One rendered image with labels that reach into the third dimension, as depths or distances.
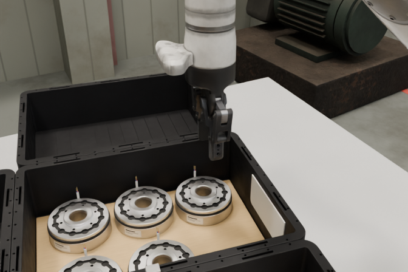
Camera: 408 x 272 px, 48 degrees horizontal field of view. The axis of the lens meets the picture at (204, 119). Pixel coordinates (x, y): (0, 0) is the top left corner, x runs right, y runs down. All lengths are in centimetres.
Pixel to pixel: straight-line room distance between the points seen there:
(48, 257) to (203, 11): 46
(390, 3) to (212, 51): 32
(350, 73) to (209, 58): 224
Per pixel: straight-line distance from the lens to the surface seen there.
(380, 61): 306
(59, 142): 109
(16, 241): 71
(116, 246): 81
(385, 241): 106
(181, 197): 84
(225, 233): 82
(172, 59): 62
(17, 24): 340
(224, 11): 63
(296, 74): 275
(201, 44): 64
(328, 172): 121
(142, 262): 73
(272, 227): 77
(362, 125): 287
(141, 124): 112
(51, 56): 350
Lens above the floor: 140
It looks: 30 degrees down
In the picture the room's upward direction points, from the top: straight up
